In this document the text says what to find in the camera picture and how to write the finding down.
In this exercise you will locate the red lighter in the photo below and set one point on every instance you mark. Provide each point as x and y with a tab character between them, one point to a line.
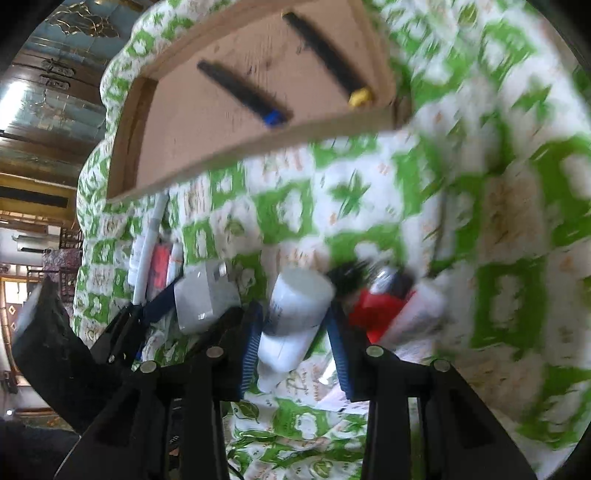
371	308

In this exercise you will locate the white stick pen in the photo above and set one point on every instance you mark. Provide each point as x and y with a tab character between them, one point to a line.
147	249

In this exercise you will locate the green and white printed blanket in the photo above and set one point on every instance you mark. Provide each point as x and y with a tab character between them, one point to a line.
485	207

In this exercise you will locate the white plug charger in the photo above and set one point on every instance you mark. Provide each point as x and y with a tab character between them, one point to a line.
205	295

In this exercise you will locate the dark wooden chairs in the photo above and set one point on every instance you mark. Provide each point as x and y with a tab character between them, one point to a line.
62	265

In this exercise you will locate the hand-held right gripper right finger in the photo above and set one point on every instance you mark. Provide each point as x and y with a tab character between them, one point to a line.
341	355

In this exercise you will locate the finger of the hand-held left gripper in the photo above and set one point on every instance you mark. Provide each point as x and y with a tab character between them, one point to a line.
117	337
157	308

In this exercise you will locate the black marker with yellow cap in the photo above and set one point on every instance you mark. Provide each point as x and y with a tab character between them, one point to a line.
328	55

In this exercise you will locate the black marker with blue cap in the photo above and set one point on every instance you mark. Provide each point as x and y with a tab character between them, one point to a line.
244	92

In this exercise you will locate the white air conditioner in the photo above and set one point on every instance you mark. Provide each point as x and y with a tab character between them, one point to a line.
37	242

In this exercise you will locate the shallow cardboard tray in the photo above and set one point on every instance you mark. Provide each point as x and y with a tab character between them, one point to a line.
217	115

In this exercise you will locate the white plastic bottle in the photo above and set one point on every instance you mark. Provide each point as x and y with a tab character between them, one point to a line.
295	309

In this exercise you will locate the floral hand cream tube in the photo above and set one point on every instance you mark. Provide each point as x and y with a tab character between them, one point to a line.
415	318

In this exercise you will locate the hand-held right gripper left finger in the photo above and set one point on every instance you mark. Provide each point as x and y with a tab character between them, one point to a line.
251	350

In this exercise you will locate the dark wooden glass-door cabinet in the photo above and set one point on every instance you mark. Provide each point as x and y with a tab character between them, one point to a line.
51	106

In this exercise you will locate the red item in clear pack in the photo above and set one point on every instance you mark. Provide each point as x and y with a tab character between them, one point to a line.
159	271

